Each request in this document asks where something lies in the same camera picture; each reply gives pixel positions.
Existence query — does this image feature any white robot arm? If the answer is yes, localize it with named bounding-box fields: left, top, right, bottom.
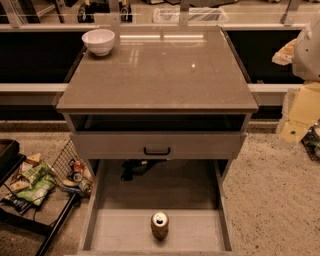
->
left=292, top=12, right=320, bottom=82

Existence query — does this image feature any orange soda can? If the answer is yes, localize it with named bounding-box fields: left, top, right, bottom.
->
left=150, top=212, right=169, bottom=241

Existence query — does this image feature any red soda can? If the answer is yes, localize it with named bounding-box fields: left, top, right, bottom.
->
left=72, top=161, right=84, bottom=174

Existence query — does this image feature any green snack bag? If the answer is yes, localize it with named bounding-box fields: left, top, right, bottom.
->
left=17, top=161, right=55, bottom=206

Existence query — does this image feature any right wire basket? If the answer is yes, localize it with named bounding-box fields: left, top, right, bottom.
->
left=302, top=127, right=320, bottom=162

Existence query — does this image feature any grey drawer cabinet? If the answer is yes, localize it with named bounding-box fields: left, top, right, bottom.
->
left=57, top=27, right=258, bottom=175

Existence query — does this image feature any black drawer handle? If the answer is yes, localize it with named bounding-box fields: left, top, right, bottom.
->
left=143, top=147, right=171, bottom=156

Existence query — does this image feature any white ceramic bowl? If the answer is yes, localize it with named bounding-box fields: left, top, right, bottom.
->
left=82, top=29, right=115, bottom=56

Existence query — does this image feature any clear plastic bin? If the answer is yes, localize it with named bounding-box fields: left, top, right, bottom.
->
left=152, top=7, right=229, bottom=24

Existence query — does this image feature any wire mesh basket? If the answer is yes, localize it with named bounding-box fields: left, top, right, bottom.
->
left=51, top=140, right=93, bottom=197

